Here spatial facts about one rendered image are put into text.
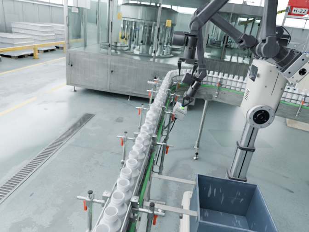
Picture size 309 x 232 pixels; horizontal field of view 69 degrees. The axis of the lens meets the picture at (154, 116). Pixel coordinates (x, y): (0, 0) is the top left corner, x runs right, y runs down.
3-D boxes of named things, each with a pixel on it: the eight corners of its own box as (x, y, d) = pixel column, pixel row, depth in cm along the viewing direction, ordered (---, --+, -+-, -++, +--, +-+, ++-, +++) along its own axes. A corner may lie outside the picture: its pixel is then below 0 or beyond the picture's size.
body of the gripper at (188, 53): (197, 64, 114) (201, 49, 111) (178, 60, 115) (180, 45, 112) (197, 62, 120) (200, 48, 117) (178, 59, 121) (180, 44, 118)
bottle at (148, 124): (152, 153, 120) (156, 125, 113) (141, 154, 118) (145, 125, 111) (148, 147, 125) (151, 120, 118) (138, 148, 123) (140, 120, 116)
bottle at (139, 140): (131, 165, 108) (134, 134, 101) (143, 166, 108) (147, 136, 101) (129, 173, 102) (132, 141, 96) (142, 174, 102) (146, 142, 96)
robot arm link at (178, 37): (199, 21, 106) (197, 23, 115) (175, 18, 107) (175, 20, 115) (194, 48, 110) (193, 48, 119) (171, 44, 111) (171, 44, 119)
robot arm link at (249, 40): (204, -4, 143) (199, 3, 153) (192, 13, 142) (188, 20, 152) (258, 39, 148) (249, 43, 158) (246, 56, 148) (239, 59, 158)
